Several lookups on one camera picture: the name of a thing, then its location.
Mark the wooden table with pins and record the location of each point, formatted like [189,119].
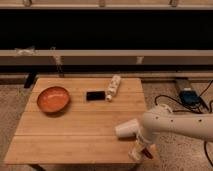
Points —
[84,134]

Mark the black rectangular block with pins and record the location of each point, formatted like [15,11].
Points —
[95,95]

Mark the blue power box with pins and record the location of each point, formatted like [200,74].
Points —
[189,98]

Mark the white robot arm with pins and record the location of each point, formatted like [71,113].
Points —
[162,119]

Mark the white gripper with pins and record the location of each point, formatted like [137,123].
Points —
[136,152]

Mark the orange bowl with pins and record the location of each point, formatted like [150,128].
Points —
[53,99]

